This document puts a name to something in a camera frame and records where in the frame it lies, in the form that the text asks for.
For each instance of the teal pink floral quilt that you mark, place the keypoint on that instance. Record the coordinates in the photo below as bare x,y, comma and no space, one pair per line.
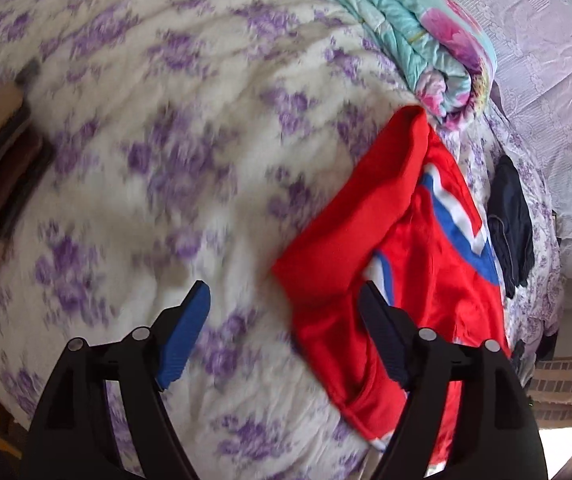
415,25

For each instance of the lilac lace cloth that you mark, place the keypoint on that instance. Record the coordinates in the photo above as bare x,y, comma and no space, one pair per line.
540,60

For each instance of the navy folded garment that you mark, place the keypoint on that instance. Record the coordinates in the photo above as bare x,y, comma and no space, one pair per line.
513,220

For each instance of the brown wooden furniture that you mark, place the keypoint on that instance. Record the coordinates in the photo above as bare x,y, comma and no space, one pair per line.
1,170

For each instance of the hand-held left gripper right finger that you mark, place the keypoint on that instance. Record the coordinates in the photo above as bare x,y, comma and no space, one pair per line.
383,332

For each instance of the red pants with striped trim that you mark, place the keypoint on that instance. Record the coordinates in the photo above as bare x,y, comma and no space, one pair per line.
355,240

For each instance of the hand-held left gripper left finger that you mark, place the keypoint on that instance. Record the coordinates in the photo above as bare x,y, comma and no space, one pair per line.
186,330

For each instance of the purple floral bed sheet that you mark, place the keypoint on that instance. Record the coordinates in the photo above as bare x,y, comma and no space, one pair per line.
176,125

